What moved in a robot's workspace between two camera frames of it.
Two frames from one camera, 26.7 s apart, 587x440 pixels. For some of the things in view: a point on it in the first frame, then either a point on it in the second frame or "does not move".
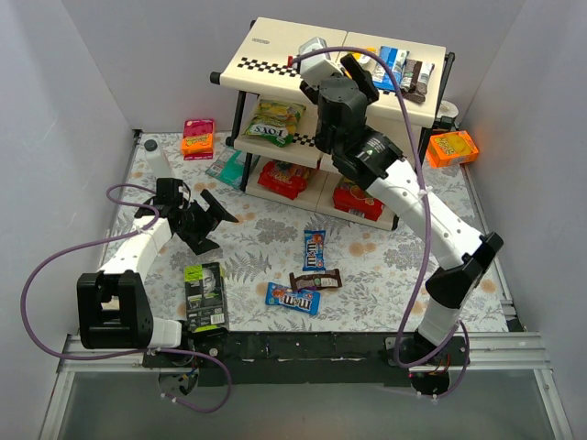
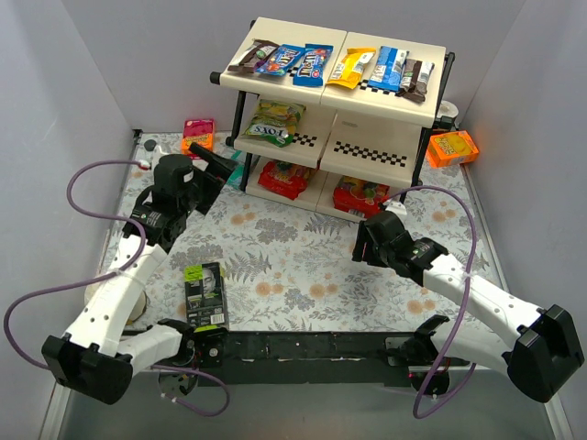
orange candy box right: x=450 y=149 does not move
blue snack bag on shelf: x=395 y=58 does not move
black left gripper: x=202 y=225 to x=209 y=178
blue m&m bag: x=304 y=301 to x=280 y=60
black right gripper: x=331 y=87 to x=363 y=243
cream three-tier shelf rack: x=280 y=153 does not move
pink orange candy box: x=198 y=139 does not move
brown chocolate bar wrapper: x=330 y=280 to x=258 y=50
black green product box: x=206 y=297 does not move
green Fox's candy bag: x=275 y=121 does not move
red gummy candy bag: x=350 y=198 does not move
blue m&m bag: x=315 y=256 to x=311 y=69
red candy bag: x=284 y=179 does not move
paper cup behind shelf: x=447 y=114 does not move
